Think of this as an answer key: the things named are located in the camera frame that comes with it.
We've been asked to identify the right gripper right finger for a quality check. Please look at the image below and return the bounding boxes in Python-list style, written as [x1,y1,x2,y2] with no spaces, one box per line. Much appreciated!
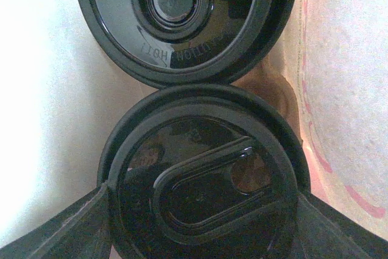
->
[291,189,388,259]

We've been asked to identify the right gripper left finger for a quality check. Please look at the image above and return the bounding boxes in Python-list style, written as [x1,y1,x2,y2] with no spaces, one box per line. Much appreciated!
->
[0,183,112,259]

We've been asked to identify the cake print paper bag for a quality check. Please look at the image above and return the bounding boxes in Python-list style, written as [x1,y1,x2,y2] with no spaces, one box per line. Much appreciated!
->
[1,0,387,245]

